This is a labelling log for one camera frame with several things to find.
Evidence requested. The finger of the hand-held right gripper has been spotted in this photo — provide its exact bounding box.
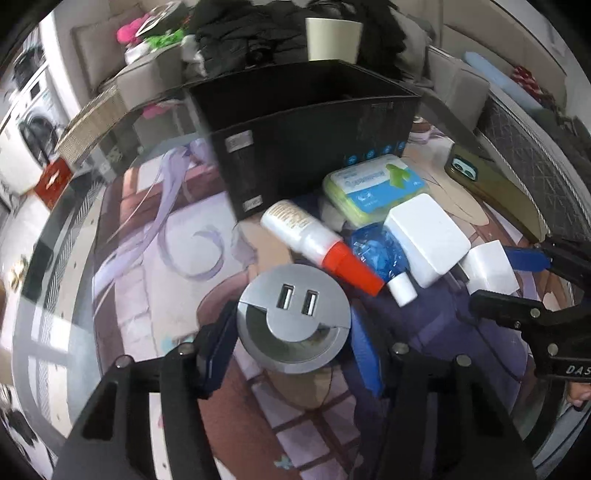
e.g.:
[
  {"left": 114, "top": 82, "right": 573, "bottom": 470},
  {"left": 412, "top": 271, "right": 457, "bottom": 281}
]
[
  {"left": 503, "top": 234, "right": 591, "bottom": 284},
  {"left": 468, "top": 290, "right": 555, "bottom": 343}
]

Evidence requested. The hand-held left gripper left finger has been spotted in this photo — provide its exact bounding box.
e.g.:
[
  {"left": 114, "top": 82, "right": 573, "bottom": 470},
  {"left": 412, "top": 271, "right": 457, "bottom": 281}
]
[{"left": 51, "top": 300, "right": 238, "bottom": 480}]

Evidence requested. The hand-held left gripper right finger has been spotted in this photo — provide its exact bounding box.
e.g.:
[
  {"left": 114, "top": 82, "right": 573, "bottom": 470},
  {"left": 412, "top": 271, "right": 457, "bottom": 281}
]
[{"left": 348, "top": 307, "right": 539, "bottom": 480}]

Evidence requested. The small white charger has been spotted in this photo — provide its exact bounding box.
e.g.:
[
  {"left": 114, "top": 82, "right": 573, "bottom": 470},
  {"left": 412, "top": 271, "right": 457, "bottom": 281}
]
[{"left": 455, "top": 240, "right": 519, "bottom": 296}]

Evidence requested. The round silver USB hub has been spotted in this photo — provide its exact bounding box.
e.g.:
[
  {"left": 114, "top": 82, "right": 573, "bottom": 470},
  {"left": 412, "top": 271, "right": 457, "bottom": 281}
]
[{"left": 236, "top": 264, "right": 352, "bottom": 370}]

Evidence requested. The blue tube with white cap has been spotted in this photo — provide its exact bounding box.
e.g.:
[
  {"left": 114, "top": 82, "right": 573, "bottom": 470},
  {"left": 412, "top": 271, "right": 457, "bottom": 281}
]
[{"left": 347, "top": 224, "right": 417, "bottom": 306}]

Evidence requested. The large white power adapter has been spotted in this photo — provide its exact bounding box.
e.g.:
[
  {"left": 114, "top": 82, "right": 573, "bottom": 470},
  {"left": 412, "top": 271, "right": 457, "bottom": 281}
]
[{"left": 383, "top": 193, "right": 472, "bottom": 289}]

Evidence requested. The white bottle with red cap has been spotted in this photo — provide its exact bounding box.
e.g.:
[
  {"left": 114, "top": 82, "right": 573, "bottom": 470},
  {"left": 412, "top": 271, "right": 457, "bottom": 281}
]
[{"left": 260, "top": 199, "right": 385, "bottom": 296}]

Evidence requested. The green and blue plastic box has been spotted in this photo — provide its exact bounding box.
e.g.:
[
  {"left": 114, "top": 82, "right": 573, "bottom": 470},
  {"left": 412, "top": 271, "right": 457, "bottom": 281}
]
[{"left": 322, "top": 154, "right": 430, "bottom": 228}]

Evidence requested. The black storage box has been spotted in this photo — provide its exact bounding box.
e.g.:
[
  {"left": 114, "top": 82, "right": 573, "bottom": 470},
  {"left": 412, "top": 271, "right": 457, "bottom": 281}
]
[{"left": 187, "top": 60, "right": 422, "bottom": 222}]

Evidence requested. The person's right hand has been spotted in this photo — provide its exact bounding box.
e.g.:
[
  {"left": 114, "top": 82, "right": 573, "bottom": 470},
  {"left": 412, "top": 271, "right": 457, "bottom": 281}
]
[{"left": 567, "top": 384, "right": 591, "bottom": 412}]

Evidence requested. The phone in green case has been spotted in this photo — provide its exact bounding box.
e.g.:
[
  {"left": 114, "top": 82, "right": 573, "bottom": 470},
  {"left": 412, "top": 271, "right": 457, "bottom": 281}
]
[{"left": 445, "top": 144, "right": 548, "bottom": 243}]

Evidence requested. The printed desk mat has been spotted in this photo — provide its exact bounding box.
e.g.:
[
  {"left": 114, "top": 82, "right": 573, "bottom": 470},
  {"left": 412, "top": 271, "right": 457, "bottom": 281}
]
[{"left": 92, "top": 117, "right": 573, "bottom": 480}]

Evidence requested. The grey quilted mattress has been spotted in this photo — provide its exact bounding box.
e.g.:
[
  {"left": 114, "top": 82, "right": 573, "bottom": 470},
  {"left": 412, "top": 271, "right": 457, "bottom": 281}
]
[{"left": 475, "top": 88, "right": 591, "bottom": 241}]

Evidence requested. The red patterned cloth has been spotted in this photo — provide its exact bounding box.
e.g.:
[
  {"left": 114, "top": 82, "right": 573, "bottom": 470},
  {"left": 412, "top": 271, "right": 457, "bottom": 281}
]
[{"left": 512, "top": 65, "right": 556, "bottom": 101}]

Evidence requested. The light blue pillow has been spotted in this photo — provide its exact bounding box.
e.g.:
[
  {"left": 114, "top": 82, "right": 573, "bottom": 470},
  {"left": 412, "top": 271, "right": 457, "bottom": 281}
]
[{"left": 464, "top": 52, "right": 546, "bottom": 112}]

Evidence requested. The beige headboard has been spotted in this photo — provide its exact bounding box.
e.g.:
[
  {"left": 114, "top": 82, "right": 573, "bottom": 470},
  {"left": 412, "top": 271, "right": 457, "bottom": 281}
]
[{"left": 441, "top": 16, "right": 570, "bottom": 95}]

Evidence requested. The red gift bag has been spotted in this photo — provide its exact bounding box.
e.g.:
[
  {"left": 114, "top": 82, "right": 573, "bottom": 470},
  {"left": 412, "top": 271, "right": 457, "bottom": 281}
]
[{"left": 36, "top": 159, "right": 75, "bottom": 205}]

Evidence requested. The grey hoodie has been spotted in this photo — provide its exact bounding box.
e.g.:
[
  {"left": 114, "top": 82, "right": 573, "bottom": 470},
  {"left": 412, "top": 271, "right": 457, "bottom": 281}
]
[{"left": 392, "top": 9, "right": 437, "bottom": 86}]

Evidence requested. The wicker basket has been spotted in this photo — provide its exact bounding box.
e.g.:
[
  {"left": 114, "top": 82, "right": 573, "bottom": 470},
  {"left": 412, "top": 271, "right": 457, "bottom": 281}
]
[{"left": 54, "top": 85, "right": 133, "bottom": 163}]

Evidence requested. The grey sofa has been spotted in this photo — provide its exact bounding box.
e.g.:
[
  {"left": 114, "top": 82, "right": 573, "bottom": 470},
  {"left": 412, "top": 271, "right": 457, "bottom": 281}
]
[{"left": 71, "top": 0, "right": 490, "bottom": 134}]

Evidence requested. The white washing machine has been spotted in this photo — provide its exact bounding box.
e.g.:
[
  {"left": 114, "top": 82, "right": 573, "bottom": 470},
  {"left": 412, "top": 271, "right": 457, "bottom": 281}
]
[{"left": 0, "top": 65, "right": 71, "bottom": 195}]

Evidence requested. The cream tumbler cup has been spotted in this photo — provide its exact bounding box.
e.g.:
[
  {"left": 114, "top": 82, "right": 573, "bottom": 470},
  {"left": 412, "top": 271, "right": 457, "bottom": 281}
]
[{"left": 305, "top": 17, "right": 363, "bottom": 64}]

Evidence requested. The white cloth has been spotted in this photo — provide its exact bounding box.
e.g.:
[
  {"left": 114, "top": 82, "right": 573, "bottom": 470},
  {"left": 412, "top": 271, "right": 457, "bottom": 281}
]
[{"left": 181, "top": 34, "right": 209, "bottom": 77}]

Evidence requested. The green cloth item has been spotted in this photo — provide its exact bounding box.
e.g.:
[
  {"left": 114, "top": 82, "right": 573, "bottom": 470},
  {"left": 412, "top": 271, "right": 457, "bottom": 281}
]
[{"left": 145, "top": 28, "right": 186, "bottom": 52}]

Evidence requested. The black puffer jacket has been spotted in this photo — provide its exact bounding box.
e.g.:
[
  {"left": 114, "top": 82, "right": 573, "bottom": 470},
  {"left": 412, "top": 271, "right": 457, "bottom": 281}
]
[{"left": 194, "top": 2, "right": 311, "bottom": 77}]

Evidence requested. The grey sofa cushion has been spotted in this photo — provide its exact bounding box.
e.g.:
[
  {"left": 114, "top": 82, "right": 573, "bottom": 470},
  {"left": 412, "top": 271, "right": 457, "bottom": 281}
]
[{"left": 71, "top": 4, "right": 145, "bottom": 89}]

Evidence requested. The pink plush toy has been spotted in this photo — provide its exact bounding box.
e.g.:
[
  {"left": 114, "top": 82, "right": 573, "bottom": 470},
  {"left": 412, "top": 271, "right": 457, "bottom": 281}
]
[{"left": 116, "top": 16, "right": 153, "bottom": 45}]

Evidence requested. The black and white round cushion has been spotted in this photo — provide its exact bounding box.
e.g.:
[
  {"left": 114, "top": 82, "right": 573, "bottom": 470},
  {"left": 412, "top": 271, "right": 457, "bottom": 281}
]
[{"left": 137, "top": 0, "right": 191, "bottom": 35}]

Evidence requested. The black countertop appliance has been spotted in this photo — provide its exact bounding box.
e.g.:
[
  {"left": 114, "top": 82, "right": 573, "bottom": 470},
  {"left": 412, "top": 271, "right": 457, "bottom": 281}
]
[{"left": 13, "top": 44, "right": 48, "bottom": 89}]

